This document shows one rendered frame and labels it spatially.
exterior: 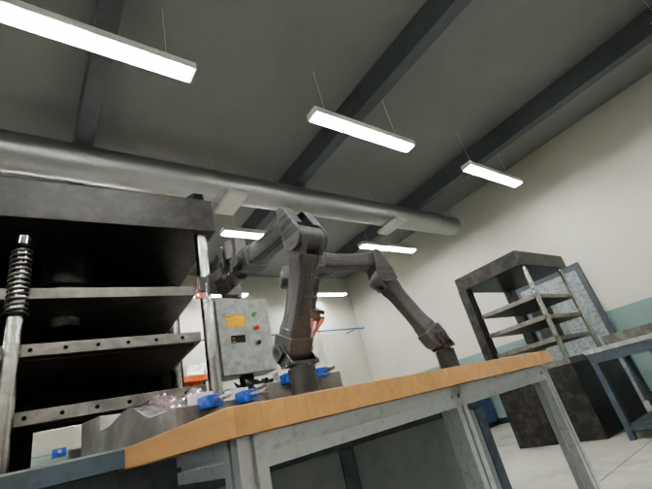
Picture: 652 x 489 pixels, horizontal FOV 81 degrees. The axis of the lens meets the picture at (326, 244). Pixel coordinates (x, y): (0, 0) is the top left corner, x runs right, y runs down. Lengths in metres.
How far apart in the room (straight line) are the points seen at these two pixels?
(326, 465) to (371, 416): 0.47
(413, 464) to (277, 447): 0.82
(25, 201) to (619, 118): 7.58
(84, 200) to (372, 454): 1.64
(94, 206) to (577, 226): 7.01
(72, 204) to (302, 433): 1.68
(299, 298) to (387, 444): 0.64
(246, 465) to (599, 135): 7.62
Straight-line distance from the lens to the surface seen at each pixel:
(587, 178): 7.76
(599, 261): 7.53
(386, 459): 1.35
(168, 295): 2.09
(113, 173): 4.75
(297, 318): 0.89
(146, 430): 1.09
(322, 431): 0.70
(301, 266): 0.88
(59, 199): 2.12
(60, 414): 1.89
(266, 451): 0.63
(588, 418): 4.96
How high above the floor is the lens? 0.75
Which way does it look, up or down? 24 degrees up
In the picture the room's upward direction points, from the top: 14 degrees counter-clockwise
